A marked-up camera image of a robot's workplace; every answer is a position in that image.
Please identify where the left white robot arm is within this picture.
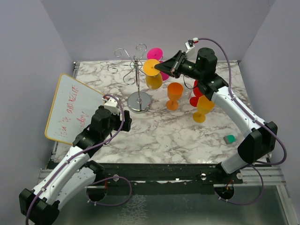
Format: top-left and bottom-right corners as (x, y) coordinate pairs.
(19, 106), (132, 225)

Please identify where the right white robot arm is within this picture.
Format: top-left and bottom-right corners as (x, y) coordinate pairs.
(154, 47), (278, 183)

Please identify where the red wine glass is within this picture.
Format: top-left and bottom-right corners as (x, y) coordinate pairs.
(189, 80), (203, 107)

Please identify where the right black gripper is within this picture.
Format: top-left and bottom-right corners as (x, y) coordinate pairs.
(154, 51), (203, 81)

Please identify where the pink wine glass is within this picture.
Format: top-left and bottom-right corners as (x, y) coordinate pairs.
(147, 47), (169, 81)

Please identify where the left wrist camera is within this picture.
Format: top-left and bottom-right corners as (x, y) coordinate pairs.
(103, 97), (120, 115)

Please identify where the orange wine glass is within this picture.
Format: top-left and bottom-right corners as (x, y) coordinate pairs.
(166, 82), (183, 111)

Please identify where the green whiteboard eraser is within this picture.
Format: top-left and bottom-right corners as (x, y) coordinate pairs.
(223, 135), (236, 144)

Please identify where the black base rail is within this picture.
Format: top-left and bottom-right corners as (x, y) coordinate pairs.
(85, 161), (243, 195)

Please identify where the yellow wine glass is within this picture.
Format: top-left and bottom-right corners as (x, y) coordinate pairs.
(193, 96), (215, 123)
(143, 59), (163, 90)

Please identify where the yellow framed whiteboard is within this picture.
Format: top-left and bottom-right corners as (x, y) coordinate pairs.
(45, 74), (104, 144)

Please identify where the chrome wine glass rack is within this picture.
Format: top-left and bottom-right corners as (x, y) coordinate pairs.
(107, 43), (152, 113)

